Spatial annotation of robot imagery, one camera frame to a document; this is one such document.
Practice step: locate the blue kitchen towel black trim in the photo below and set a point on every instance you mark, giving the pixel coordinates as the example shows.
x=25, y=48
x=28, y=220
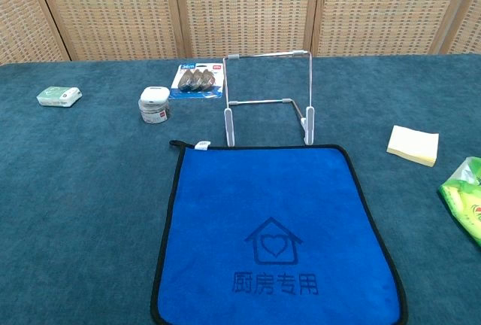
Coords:
x=263, y=197

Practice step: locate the blue tape roll pack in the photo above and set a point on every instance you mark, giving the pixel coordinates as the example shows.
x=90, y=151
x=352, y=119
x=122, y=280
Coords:
x=195, y=76

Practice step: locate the white round tape jar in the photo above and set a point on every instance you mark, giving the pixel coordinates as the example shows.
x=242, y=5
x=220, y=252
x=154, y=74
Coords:
x=153, y=108

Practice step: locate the woven wooden folding screen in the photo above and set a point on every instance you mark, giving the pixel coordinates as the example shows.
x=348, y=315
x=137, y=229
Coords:
x=244, y=9

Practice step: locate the yellow sticky note pad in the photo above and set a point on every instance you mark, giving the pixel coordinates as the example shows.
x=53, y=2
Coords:
x=413, y=144

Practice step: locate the small green white box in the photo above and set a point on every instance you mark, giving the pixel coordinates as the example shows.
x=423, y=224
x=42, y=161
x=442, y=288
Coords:
x=56, y=96

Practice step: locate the green plastic bag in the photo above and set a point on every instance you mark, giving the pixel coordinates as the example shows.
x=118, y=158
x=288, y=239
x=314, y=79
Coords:
x=466, y=201

